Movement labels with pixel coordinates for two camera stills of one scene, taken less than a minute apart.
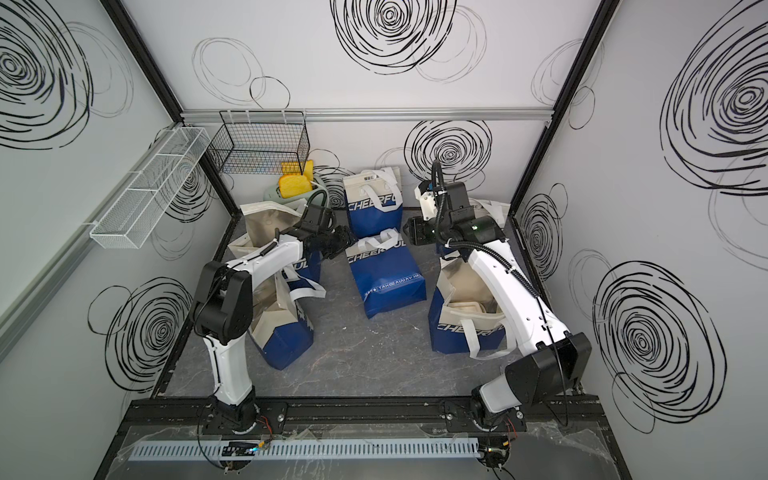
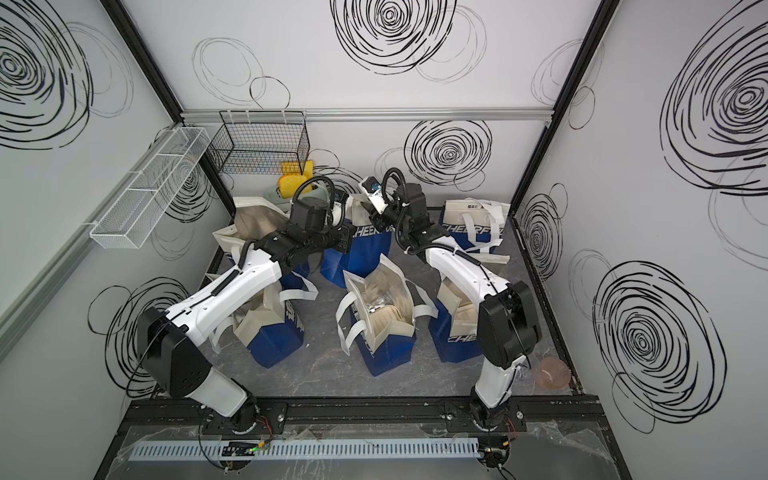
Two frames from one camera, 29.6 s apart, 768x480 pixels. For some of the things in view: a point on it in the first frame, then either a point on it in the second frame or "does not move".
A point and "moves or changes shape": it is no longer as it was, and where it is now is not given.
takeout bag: x=385 y=272 -> x=381 y=316
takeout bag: x=375 y=200 moves or changes shape
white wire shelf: x=130 y=219 does not move
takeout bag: x=265 y=221 moves or changes shape
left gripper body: x=334 y=243 does not move
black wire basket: x=261 y=142 does not move
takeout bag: x=465 y=317 does not move
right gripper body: x=424 y=232 -> x=391 y=218
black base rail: x=363 y=415 does not move
